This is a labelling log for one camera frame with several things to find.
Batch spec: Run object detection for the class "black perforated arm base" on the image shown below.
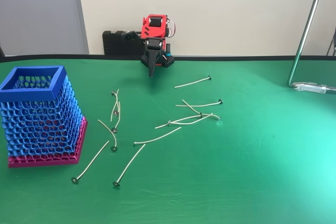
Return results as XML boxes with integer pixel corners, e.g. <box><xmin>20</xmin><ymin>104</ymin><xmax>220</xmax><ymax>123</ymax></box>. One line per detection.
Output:
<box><xmin>140</xmin><ymin>52</ymin><xmax>175</xmax><ymax>68</ymax></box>

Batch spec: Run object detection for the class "blue and pink mesh basket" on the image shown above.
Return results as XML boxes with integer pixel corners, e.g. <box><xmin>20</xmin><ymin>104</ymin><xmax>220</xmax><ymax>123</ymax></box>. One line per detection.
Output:
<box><xmin>0</xmin><ymin>66</ymin><xmax>88</xmax><ymax>169</ymax></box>

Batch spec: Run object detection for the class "black and teal table clamp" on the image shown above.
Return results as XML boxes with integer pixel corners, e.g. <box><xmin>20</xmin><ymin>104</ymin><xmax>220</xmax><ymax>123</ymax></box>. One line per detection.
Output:
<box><xmin>164</xmin><ymin>42</ymin><xmax>173</xmax><ymax>61</ymax></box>

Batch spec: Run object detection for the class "black plastic case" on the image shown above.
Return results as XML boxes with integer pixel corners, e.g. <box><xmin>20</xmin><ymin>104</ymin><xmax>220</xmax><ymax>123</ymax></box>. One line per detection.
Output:
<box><xmin>102</xmin><ymin>30</ymin><xmax>144</xmax><ymax>56</ymax></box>

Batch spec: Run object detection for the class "green cloth with black rim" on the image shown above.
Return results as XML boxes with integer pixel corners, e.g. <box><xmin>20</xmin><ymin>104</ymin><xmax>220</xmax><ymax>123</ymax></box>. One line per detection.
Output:
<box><xmin>0</xmin><ymin>55</ymin><xmax>336</xmax><ymax>224</ymax></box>

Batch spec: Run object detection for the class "chrome tube stand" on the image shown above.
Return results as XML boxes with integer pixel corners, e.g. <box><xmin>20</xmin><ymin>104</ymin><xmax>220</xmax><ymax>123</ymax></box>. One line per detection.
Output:
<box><xmin>287</xmin><ymin>0</ymin><xmax>336</xmax><ymax>95</ymax></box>

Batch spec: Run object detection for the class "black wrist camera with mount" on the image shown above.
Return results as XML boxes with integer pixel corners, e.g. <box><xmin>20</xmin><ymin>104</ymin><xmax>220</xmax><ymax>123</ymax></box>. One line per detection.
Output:
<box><xmin>121</xmin><ymin>30</ymin><xmax>143</xmax><ymax>42</ymax></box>

